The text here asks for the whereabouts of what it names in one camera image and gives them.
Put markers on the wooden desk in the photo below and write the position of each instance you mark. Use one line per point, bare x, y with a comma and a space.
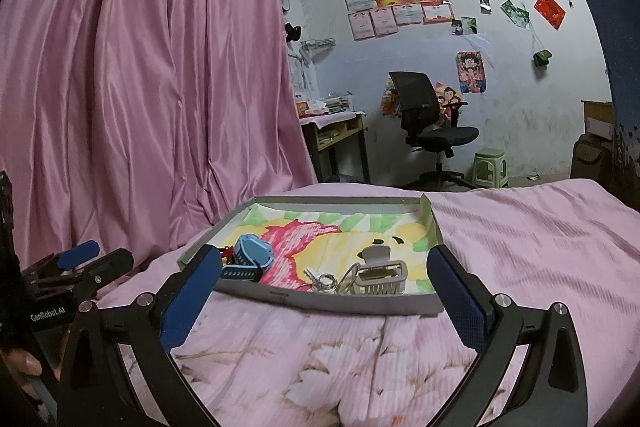
325, 134

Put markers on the person's left hand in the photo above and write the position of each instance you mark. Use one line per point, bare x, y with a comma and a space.
23, 364

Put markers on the pink satin curtain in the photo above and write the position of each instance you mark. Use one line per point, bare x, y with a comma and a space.
139, 123

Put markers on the beige hair claw clip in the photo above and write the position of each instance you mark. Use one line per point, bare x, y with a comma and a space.
379, 274

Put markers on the red paper on wall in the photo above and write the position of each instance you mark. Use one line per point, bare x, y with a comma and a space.
551, 11

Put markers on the blue starry wardrobe cover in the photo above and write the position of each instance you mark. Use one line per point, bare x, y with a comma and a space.
617, 23

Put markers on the black office chair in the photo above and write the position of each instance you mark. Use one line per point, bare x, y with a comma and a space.
419, 112

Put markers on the red hair clip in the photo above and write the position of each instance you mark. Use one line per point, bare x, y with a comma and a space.
227, 255

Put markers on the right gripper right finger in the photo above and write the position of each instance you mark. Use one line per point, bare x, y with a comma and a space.
551, 386

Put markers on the blue smart watch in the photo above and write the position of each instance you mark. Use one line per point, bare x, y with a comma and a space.
253, 258

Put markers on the anime poster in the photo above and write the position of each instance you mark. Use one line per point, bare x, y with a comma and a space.
471, 72

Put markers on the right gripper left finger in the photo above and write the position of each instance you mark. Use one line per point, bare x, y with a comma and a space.
95, 386

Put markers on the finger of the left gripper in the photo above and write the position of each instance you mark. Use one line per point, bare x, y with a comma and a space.
77, 255

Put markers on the green plastic stool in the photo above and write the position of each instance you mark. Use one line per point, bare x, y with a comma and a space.
490, 169

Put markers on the colourful cartoon towel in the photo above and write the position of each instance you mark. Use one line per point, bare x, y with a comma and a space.
330, 239

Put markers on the silver keys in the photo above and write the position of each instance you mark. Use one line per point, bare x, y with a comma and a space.
328, 283

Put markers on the pink floral bed sheet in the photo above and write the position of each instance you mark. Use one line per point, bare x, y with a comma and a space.
259, 364

